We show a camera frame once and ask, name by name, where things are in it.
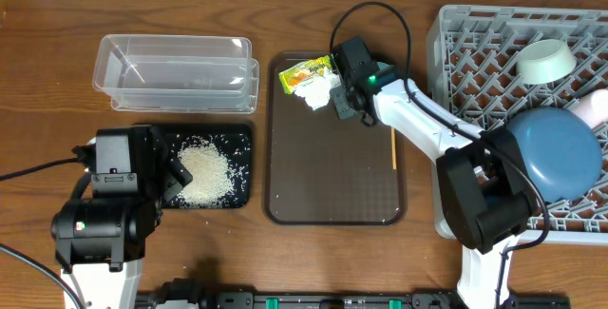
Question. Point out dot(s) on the black plastic tray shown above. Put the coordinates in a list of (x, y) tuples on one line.
[(175, 133)]

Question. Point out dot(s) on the dark blue plate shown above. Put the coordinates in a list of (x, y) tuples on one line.
[(562, 155)]

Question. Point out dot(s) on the white rice pile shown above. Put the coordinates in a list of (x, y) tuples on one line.
[(220, 166)]

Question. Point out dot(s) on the brown serving tray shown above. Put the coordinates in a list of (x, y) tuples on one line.
[(321, 170)]

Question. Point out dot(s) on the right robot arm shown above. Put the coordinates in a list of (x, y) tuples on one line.
[(486, 196)]

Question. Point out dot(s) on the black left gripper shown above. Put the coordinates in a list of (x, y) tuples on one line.
[(177, 176)]

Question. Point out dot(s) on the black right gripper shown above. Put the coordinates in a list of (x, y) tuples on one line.
[(348, 110)]

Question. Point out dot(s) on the grey dishwasher rack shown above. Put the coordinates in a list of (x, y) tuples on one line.
[(472, 53)]

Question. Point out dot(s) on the green yellow snack wrapper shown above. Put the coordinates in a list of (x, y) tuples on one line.
[(318, 70)]

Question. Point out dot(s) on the crumpled white napkin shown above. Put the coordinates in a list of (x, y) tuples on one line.
[(316, 90)]

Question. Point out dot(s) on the pink cup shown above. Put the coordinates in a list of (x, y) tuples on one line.
[(593, 108)]

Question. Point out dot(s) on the light blue bowl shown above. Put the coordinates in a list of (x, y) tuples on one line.
[(386, 74)]

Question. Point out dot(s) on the wooden chopstick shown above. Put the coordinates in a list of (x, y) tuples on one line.
[(393, 149)]

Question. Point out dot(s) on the clear plastic bin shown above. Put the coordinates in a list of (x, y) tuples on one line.
[(177, 73)]

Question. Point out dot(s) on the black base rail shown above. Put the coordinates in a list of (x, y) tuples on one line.
[(185, 293)]

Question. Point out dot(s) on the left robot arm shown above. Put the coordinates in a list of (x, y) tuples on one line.
[(100, 231)]

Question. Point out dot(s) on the mint green bowl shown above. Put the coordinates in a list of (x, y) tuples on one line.
[(545, 61)]

